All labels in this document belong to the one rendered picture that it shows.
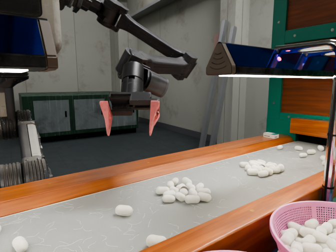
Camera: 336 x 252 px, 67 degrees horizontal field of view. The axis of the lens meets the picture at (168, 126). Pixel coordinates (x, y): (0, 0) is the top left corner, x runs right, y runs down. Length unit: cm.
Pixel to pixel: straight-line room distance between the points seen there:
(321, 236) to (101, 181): 52
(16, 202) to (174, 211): 36
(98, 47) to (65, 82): 128
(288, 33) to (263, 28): 246
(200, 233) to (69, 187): 37
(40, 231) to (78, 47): 684
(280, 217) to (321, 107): 83
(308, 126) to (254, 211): 78
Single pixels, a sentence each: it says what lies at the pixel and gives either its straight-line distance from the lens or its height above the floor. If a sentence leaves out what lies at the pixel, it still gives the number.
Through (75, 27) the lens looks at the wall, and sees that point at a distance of 737.
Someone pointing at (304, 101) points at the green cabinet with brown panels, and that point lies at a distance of 137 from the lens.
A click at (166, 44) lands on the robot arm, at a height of 118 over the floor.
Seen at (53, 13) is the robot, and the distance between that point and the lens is 101.
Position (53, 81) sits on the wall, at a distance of 713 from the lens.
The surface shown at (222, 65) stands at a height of 106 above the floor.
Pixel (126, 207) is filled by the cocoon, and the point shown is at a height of 76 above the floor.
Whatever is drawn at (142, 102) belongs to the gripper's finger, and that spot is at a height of 98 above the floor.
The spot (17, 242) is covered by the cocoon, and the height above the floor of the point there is 76.
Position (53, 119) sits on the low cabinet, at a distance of 495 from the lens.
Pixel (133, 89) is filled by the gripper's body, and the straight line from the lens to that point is 64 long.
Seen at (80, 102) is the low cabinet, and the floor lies 69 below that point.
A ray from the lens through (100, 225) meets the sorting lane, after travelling 57.
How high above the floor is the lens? 102
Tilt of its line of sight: 9 degrees down
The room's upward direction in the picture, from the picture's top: straight up
